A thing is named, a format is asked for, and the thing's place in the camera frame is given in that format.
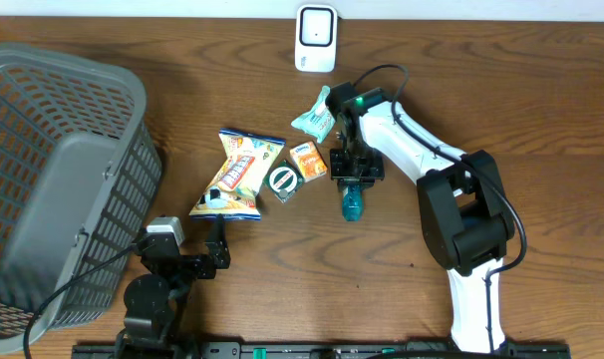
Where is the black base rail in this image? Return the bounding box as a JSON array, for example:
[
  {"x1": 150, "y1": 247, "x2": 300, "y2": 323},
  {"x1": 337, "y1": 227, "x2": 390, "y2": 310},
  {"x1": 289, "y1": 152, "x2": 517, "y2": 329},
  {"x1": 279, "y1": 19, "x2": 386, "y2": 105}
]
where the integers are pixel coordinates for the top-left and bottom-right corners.
[{"x1": 71, "y1": 341, "x2": 571, "y2": 359}]

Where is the teal tissue packet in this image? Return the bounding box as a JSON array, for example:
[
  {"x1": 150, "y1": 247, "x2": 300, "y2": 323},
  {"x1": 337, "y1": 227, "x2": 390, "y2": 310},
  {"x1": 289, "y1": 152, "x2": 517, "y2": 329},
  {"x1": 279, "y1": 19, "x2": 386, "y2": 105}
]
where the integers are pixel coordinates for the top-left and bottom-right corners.
[{"x1": 291, "y1": 86, "x2": 336, "y2": 144}]

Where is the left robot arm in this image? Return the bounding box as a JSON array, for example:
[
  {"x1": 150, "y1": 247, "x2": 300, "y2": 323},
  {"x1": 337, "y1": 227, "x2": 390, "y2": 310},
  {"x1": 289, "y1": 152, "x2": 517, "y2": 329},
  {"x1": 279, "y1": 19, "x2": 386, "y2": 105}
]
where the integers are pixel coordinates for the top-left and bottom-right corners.
[{"x1": 113, "y1": 215, "x2": 231, "y2": 359}]

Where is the white barcode scanner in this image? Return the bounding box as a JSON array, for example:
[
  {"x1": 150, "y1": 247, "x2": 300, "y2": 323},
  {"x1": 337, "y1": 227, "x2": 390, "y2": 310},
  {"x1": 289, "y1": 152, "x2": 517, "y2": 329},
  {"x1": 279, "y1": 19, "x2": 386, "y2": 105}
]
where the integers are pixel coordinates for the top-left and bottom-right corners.
[{"x1": 294, "y1": 4, "x2": 338, "y2": 73}]

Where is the small green box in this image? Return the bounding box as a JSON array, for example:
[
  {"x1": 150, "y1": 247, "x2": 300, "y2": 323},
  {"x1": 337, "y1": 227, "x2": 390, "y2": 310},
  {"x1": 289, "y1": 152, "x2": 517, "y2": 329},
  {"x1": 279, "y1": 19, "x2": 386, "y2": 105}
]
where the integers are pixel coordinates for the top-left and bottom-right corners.
[{"x1": 263, "y1": 160, "x2": 305, "y2": 203}]

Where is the yellow snack bag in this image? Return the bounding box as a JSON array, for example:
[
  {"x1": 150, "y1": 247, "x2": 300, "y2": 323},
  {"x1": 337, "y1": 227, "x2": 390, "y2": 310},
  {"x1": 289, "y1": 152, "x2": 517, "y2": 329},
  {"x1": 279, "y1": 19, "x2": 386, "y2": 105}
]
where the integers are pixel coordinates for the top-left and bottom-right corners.
[{"x1": 189, "y1": 128, "x2": 286, "y2": 221}]

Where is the blue mouthwash bottle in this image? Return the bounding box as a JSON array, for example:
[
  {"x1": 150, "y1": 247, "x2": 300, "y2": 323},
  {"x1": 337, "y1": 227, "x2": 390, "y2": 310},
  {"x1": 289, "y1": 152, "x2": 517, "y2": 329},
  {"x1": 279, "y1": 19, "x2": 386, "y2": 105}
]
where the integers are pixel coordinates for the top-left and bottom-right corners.
[{"x1": 342, "y1": 183, "x2": 364, "y2": 221}]

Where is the grey plastic basket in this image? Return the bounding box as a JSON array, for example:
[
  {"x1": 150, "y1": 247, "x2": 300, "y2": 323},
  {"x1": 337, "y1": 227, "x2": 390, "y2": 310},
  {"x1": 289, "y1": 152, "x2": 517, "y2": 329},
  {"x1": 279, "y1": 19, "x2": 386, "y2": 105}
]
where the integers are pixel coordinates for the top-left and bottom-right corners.
[{"x1": 0, "y1": 43, "x2": 162, "y2": 354}]

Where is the small orange box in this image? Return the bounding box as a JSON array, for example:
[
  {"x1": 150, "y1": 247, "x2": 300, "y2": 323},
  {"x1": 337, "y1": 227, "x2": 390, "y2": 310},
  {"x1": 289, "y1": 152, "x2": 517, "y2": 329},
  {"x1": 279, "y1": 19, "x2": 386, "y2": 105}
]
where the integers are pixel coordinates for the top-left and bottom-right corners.
[{"x1": 290, "y1": 141, "x2": 328, "y2": 182}]

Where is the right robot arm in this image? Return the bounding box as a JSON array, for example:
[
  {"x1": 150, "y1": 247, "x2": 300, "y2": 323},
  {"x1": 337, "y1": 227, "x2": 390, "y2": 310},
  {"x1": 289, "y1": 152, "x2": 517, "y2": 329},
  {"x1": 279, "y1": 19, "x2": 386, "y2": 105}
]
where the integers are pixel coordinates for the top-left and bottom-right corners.
[{"x1": 325, "y1": 83, "x2": 520, "y2": 353}]

